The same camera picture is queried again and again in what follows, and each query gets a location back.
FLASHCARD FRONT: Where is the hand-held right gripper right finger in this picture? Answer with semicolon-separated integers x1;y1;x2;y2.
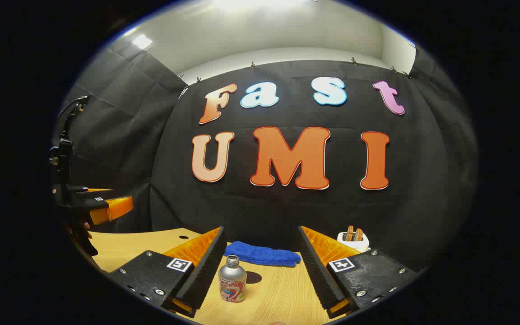
298;225;423;319

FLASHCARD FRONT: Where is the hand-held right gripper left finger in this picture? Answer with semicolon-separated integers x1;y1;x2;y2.
107;226;228;319

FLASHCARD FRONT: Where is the silver water bottle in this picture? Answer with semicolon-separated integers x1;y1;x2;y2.
218;255;247;303

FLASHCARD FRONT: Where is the white toaster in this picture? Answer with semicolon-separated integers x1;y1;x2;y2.
337;230;370;252

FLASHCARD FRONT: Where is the blue towel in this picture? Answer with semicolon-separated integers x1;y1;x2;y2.
224;241;302;268

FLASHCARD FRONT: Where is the black backdrop cloth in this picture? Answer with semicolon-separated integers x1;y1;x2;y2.
52;45;479;271

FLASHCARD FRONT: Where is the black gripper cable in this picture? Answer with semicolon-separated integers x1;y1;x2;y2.
57;95;90;136

